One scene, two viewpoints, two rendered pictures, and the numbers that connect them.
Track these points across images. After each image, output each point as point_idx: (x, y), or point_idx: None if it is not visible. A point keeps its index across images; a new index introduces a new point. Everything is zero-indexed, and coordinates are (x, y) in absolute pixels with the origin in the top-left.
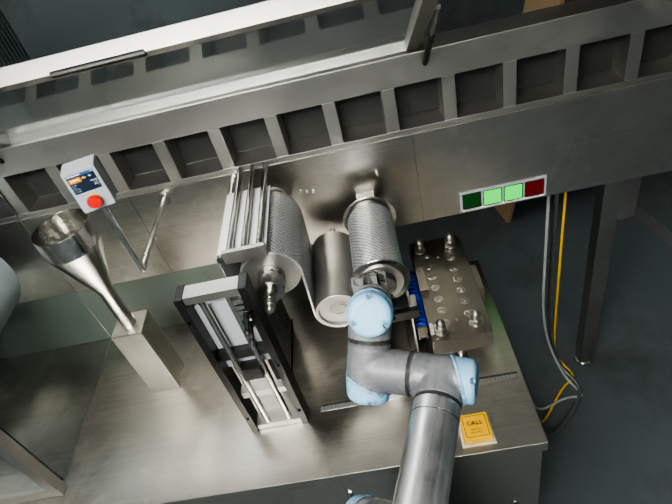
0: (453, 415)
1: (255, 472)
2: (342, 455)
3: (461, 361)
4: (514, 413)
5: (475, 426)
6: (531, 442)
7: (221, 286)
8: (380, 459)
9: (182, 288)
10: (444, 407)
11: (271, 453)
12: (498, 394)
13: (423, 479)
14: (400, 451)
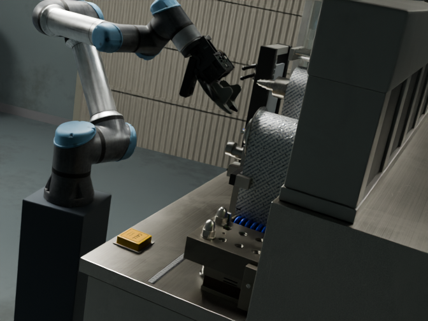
0: (91, 25)
1: (216, 186)
2: (188, 206)
3: (110, 25)
4: (121, 261)
5: (134, 235)
6: (91, 252)
7: (272, 46)
8: (167, 212)
9: (286, 45)
10: (97, 21)
11: (222, 193)
12: (146, 265)
13: (77, 14)
14: (162, 218)
